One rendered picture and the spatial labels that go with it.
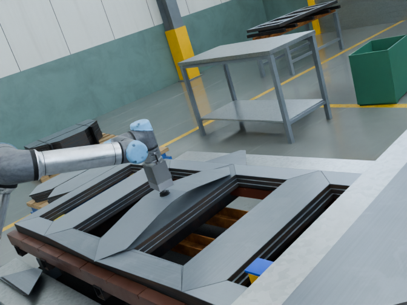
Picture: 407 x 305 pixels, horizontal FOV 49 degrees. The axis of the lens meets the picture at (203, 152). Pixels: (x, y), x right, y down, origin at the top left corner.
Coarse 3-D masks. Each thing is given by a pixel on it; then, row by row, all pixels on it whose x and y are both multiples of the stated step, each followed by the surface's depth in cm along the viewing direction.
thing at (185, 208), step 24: (168, 168) 221; (96, 192) 230; (144, 192) 210; (192, 192) 184; (216, 192) 181; (336, 192) 155; (48, 216) 214; (96, 216) 194; (168, 216) 170; (192, 216) 171; (312, 216) 147; (48, 240) 186; (144, 240) 158; (288, 240) 138; (96, 264) 160; (168, 288) 128
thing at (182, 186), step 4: (176, 184) 183; (180, 184) 182; (184, 184) 181; (188, 184) 180; (192, 184) 179; (196, 184) 178; (168, 188) 179; (172, 188) 178; (176, 188) 177; (180, 188) 176; (184, 188) 175; (188, 188) 174; (192, 188) 173
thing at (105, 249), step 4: (100, 240) 165; (100, 244) 162; (104, 244) 161; (108, 244) 160; (112, 244) 159; (100, 248) 160; (104, 248) 159; (108, 248) 158; (112, 248) 157; (116, 248) 155; (120, 248) 154; (124, 248) 153; (96, 252) 159; (100, 252) 158; (104, 252) 156; (108, 252) 155; (112, 252) 154; (116, 252) 153; (104, 256) 154; (108, 256) 153
